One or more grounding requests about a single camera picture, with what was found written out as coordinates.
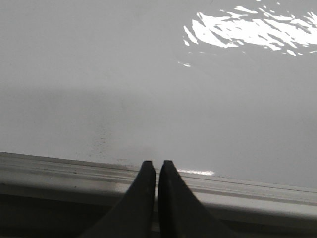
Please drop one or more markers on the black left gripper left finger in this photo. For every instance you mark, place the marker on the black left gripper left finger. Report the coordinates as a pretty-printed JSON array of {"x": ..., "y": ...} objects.
[{"x": 131, "y": 217}]

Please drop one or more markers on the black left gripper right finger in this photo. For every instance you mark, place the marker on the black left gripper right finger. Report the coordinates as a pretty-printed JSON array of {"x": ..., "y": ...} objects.
[{"x": 181, "y": 214}]

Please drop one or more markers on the white whiteboard with aluminium frame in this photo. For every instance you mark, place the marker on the white whiteboard with aluminium frame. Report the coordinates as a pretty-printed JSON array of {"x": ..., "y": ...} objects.
[{"x": 226, "y": 89}]

